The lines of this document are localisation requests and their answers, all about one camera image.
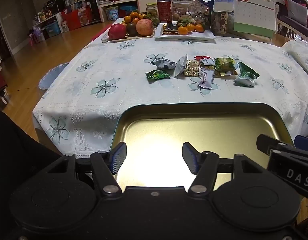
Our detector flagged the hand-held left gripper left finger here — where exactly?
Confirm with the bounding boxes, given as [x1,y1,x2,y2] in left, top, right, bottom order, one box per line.
[42,142,127,197]

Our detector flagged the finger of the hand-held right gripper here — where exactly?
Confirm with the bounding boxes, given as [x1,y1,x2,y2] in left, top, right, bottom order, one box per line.
[294,134,308,153]
[256,134,288,156]

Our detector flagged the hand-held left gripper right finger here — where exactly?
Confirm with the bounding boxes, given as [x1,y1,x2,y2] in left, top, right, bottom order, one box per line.
[182,142,266,197]

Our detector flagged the gold metal tin tray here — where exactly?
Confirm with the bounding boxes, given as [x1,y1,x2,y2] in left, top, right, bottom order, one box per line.
[109,102,295,188]

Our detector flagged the green and white snack packet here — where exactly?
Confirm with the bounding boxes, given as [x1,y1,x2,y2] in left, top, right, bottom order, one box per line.
[234,61,260,87]

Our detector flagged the white snack bar packet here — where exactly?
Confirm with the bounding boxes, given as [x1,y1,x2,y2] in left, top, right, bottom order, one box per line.
[197,67,215,89]

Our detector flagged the green and yellow snack packet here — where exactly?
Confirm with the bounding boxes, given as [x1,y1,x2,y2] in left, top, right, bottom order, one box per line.
[214,57,238,73]

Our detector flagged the green candy packet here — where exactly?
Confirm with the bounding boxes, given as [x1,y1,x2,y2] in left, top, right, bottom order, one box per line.
[145,69,171,83]

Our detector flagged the brown and gold patterned packet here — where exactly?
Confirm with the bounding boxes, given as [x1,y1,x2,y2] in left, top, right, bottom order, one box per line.
[184,60,202,77]

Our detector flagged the grey snack packet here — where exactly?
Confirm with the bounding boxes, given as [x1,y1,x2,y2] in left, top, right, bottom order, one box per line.
[174,53,189,78]

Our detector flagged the white and red snack packet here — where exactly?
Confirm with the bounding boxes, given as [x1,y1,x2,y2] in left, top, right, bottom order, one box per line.
[201,57,215,68]

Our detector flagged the blue and white snack packet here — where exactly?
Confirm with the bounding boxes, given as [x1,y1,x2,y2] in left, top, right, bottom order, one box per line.
[152,58,177,70]

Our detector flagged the blue round stool cushion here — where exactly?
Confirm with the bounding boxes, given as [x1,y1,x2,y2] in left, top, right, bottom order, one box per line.
[39,62,69,90]

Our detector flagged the wooden fruit tray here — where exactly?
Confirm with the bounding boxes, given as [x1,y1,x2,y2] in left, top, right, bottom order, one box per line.
[101,26,155,42]

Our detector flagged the white rectangular plate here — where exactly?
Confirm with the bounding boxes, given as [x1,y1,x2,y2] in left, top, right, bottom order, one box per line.
[154,22,216,40]

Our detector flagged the dark red apple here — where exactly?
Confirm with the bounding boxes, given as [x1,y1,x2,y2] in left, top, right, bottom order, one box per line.
[108,24,127,40]

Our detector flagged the jar with brown patterned label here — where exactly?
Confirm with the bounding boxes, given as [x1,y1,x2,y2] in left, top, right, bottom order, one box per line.
[211,11,234,37]

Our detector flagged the dark brown fruit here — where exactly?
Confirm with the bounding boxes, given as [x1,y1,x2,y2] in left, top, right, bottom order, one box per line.
[126,22,139,37]

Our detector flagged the desk calendar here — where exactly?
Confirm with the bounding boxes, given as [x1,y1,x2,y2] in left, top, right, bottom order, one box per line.
[232,0,276,38]

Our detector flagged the white chair with grey cushion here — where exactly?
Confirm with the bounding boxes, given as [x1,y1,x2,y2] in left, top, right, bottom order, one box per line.
[276,0,308,34]

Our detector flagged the pink striped apple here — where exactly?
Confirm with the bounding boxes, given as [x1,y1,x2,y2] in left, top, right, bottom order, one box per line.
[136,19,154,36]

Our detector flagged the clear snack container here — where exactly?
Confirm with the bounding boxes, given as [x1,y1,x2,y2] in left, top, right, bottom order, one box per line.
[194,4,212,27]

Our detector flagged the pile of leafy tangerines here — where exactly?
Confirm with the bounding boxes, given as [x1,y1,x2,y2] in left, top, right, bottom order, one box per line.
[121,11,154,26]

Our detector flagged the teal bucket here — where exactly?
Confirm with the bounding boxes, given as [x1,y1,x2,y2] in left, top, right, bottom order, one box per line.
[105,6,119,21]

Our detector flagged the blue storage bin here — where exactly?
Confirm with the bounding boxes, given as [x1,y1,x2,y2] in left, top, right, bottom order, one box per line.
[43,21,61,37]

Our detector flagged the red box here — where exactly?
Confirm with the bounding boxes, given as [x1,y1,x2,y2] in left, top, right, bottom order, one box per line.
[66,7,91,30]

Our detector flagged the blue crate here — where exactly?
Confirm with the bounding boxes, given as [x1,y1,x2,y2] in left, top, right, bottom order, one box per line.
[119,4,139,18]

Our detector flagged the purple bottles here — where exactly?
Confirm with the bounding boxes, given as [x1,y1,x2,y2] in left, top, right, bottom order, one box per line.
[29,27,45,44]

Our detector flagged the small glass jar green lid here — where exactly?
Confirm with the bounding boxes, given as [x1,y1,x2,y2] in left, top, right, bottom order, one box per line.
[146,3,159,24]

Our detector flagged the red tin can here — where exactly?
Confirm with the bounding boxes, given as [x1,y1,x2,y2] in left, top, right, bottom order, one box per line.
[157,0,173,23]

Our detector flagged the large clear glass jar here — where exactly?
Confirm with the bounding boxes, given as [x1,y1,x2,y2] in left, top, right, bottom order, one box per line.
[172,0,194,22]

